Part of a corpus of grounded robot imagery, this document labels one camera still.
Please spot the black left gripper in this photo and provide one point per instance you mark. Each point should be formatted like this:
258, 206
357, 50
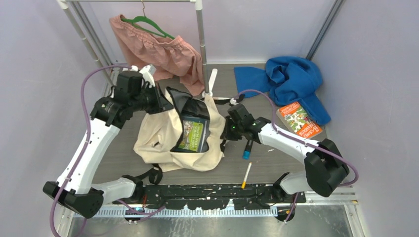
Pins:
161, 103

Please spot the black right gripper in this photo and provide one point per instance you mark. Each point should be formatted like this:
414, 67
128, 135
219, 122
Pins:
226, 134

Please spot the cream canvas backpack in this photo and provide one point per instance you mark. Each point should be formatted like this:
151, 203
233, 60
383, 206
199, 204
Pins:
160, 132

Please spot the green paperback book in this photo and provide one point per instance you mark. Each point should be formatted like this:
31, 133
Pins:
194, 136

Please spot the teal hardcover book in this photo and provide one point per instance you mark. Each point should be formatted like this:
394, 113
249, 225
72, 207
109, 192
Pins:
189, 117

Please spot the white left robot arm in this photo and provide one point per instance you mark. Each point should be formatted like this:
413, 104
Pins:
74, 188

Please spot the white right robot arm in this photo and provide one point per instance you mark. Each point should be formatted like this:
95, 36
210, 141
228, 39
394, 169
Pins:
324, 169

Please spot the black blue highlighter marker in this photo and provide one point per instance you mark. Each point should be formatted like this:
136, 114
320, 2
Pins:
247, 150

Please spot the pink garment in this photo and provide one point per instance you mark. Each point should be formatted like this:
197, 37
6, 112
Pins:
170, 57

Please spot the orange paperback book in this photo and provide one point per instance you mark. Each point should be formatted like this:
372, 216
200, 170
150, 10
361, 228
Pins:
298, 121

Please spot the white yellow pen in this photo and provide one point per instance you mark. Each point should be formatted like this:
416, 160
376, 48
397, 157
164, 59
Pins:
244, 182

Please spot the blue cloth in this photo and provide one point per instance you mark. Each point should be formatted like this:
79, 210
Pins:
286, 79

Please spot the metal clothes rack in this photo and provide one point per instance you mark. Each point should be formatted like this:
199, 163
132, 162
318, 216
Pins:
145, 23

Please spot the metal corner pole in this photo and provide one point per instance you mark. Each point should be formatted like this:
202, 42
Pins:
332, 14

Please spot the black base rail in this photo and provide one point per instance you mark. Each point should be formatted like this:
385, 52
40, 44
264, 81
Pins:
211, 196

